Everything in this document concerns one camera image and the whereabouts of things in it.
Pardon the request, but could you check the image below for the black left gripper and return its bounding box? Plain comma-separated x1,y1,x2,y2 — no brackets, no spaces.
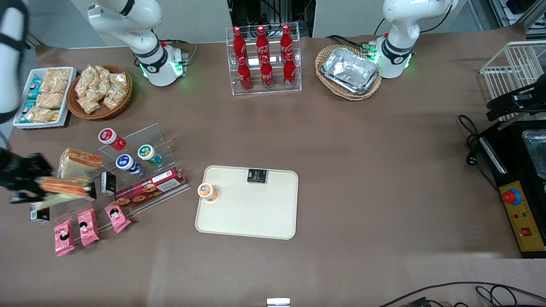
488,82,546,122

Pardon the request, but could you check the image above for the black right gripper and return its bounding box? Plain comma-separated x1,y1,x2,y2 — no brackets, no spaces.
0,148,54,203

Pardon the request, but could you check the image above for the plastic-wrapped triangle sandwich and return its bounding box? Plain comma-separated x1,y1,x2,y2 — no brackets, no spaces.
58,148,103,179
32,176,95,210

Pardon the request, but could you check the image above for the white rectangular snack tray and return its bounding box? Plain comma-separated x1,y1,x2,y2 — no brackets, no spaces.
13,67,77,129

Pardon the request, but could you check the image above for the cream plastic serving tray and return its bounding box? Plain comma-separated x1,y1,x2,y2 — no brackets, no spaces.
195,165,299,240

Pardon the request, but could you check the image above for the metal pan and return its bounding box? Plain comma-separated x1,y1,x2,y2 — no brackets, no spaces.
523,130,546,180

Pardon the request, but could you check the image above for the black machine with yellow panel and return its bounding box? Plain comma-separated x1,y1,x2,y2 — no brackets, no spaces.
478,121,546,259

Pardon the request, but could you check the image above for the pink cartoon snack packet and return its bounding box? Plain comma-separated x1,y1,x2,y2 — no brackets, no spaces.
77,208,100,246
105,201,132,234
53,218,75,257

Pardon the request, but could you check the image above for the beige cracker packet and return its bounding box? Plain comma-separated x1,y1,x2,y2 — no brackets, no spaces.
23,107,54,123
45,68,72,82
36,93,64,109
41,79,69,94

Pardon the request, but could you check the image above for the red gum bottle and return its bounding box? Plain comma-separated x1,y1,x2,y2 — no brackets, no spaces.
98,128,127,151

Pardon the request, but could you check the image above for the blue gum bottle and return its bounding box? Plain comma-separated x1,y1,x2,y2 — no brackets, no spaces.
116,154,142,175

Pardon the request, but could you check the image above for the round brown wicker basket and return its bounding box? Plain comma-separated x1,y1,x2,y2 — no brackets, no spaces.
66,65,133,121

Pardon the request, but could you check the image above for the red tartan shortbread box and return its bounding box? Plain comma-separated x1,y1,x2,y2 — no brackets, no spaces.
114,167,187,208

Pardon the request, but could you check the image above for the green gum bottle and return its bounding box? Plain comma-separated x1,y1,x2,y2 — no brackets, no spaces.
137,145,163,167

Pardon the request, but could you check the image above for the clear acrylic tiered stand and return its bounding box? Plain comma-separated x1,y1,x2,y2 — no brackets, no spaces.
32,123,190,246

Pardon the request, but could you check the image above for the aluminium foil container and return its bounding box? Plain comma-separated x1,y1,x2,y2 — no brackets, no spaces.
321,70,379,95
322,47,379,88

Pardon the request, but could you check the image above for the orange gum bottle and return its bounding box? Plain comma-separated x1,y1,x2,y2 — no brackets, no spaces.
197,183,218,202

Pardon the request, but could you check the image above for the light woven wicker basket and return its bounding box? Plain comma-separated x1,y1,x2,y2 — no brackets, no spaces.
315,44,383,101

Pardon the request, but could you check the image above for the red cola bottle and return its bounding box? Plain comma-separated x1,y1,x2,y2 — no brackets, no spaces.
283,52,297,89
256,26,269,58
233,26,247,58
280,24,293,56
260,55,274,91
237,55,253,92

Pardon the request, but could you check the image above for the clear acrylic bottle rack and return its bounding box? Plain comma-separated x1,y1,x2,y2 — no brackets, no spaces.
226,23,302,96

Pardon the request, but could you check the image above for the white wire rack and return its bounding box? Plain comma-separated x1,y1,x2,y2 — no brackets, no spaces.
480,41,546,128

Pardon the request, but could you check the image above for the black power cable with plug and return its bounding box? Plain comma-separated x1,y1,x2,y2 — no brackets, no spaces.
458,114,502,194

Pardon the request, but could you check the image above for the grey metal shelf frame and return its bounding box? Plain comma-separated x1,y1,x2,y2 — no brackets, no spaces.
488,0,546,30

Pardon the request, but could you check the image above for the long black cable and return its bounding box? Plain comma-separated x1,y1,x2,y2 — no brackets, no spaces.
375,281,546,307

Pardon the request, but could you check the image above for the looped black cable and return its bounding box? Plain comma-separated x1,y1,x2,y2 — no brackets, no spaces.
475,286,546,307

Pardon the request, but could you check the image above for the dark equipment with cables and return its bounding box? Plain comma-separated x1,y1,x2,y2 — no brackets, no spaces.
228,0,314,39

